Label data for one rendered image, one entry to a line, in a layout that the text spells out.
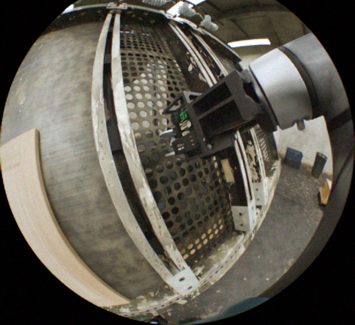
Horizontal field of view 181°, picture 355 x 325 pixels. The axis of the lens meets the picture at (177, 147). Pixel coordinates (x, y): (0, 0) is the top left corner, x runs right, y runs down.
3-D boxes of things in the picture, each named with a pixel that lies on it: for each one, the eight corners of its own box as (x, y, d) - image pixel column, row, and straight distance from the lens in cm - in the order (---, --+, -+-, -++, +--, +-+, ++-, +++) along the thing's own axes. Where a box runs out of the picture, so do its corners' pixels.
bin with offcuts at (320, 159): (321, 181, 424) (329, 160, 409) (310, 176, 407) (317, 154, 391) (318, 174, 470) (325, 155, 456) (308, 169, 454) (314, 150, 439)
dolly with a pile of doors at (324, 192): (331, 212, 326) (340, 196, 312) (317, 206, 299) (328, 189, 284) (328, 197, 373) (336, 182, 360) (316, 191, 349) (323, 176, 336)
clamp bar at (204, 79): (232, 233, 51) (290, 238, 46) (151, 21, 91) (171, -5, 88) (244, 218, 57) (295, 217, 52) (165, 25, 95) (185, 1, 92)
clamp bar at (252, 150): (250, 207, 63) (297, 204, 59) (174, 27, 98) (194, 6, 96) (257, 196, 71) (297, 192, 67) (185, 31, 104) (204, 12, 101)
